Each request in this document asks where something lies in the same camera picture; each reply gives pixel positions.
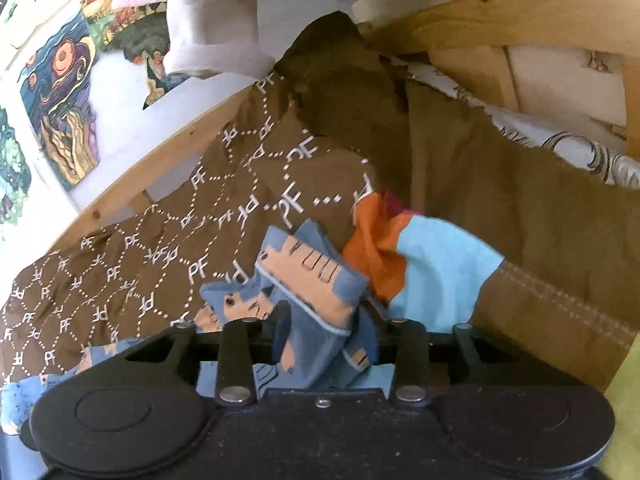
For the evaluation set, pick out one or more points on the brown patterned blanket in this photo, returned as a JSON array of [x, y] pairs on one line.
[[125, 270]]

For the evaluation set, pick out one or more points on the blue printed pants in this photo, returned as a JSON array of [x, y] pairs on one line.
[[300, 270]]

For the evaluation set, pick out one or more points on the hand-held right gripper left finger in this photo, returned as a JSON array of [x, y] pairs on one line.
[[235, 355]]

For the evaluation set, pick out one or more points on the yellow-green cloth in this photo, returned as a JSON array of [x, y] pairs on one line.
[[627, 410]]

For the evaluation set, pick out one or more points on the white cloth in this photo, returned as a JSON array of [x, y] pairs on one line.
[[215, 25]]

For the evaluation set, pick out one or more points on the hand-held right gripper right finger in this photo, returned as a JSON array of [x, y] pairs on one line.
[[410, 355]]

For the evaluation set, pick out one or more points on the floral cushion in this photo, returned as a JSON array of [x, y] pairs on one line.
[[145, 45]]

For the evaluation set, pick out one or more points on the white patterned bed sheet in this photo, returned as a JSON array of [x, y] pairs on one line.
[[575, 150]]

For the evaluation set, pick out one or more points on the orange and light blue cloth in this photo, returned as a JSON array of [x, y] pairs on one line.
[[440, 260]]

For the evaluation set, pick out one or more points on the blue swirl painting poster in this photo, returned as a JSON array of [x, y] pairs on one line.
[[60, 105]]

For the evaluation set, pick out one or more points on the wooden bed frame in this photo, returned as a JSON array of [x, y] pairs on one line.
[[500, 15]]

